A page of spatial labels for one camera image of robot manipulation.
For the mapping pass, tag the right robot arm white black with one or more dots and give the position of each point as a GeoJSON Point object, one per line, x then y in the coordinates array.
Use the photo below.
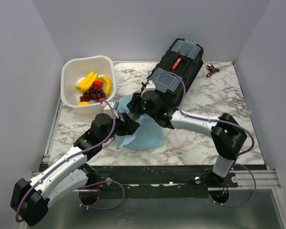
{"type": "Point", "coordinates": [227, 135]}

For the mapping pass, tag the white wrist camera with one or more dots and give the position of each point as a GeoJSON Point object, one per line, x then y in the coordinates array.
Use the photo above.
{"type": "Point", "coordinates": [148, 85]}
{"type": "Point", "coordinates": [113, 105]}

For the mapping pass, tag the black plastic toolbox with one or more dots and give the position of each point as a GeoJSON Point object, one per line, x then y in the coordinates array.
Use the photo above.
{"type": "Point", "coordinates": [183, 58]}

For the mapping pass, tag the yellow fake banana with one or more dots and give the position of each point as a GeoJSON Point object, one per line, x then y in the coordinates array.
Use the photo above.
{"type": "Point", "coordinates": [108, 84]}

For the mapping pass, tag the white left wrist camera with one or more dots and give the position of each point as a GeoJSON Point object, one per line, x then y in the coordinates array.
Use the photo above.
{"type": "Point", "coordinates": [113, 105]}

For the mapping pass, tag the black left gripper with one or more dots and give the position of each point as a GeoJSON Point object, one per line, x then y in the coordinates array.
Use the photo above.
{"type": "Point", "coordinates": [128, 127]}

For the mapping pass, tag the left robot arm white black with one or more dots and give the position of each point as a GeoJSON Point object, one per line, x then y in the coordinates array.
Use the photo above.
{"type": "Point", "coordinates": [31, 199]}

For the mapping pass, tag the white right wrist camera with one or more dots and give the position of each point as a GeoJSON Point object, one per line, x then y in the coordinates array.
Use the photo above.
{"type": "Point", "coordinates": [148, 85]}

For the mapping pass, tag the black metal base rail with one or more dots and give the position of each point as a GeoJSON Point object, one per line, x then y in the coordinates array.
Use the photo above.
{"type": "Point", "coordinates": [148, 182]}

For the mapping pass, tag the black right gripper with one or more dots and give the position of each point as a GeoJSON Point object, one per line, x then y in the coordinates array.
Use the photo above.
{"type": "Point", "coordinates": [136, 100]}

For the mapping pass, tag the white plastic basket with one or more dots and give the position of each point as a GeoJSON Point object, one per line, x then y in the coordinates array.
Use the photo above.
{"type": "Point", "coordinates": [74, 71]}

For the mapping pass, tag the yellow fake corn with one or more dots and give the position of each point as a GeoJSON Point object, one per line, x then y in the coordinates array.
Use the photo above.
{"type": "Point", "coordinates": [85, 84]}

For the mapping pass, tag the dark red fake grapes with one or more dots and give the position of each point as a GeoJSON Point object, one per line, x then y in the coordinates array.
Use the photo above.
{"type": "Point", "coordinates": [93, 93]}

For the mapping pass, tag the green fake avocado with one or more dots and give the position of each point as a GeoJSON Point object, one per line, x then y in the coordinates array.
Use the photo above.
{"type": "Point", "coordinates": [134, 117]}

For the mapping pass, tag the light blue plastic bag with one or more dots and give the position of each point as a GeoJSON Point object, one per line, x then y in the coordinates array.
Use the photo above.
{"type": "Point", "coordinates": [149, 135]}

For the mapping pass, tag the small brown metal object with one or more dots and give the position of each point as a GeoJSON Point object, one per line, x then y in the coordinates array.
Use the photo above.
{"type": "Point", "coordinates": [212, 69]}

